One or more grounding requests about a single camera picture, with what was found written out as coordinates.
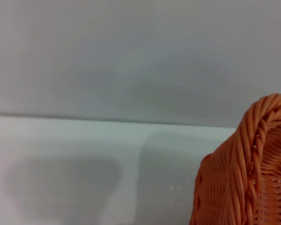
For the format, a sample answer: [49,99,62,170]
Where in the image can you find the orange woven plastic basket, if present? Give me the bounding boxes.
[189,93,281,225]

